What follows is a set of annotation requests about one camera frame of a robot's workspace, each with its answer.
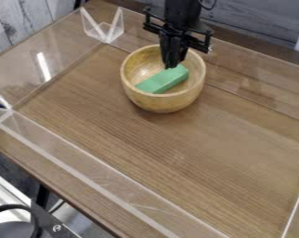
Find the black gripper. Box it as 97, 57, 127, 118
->
144, 0, 215, 69

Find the green rectangular block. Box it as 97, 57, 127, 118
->
135, 64, 189, 94

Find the brown wooden bowl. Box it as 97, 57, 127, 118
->
120, 45, 207, 113

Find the black table leg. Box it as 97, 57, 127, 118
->
36, 185, 51, 209

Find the black metal clamp plate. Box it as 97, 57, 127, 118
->
35, 209, 81, 238

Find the clear acrylic corner bracket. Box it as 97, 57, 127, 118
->
80, 7, 124, 44

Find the black cable loop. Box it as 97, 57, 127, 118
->
0, 204, 44, 238

